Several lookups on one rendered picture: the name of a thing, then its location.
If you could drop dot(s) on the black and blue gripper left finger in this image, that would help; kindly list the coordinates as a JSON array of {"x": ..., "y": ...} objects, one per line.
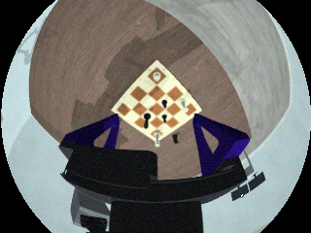
[{"x": 86, "y": 135}]

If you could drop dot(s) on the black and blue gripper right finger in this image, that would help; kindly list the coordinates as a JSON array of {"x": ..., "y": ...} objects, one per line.
[{"x": 231, "y": 143}]

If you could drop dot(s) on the brown and cream checkered chessboard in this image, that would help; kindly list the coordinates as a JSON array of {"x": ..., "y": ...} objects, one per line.
[{"x": 145, "y": 96}]

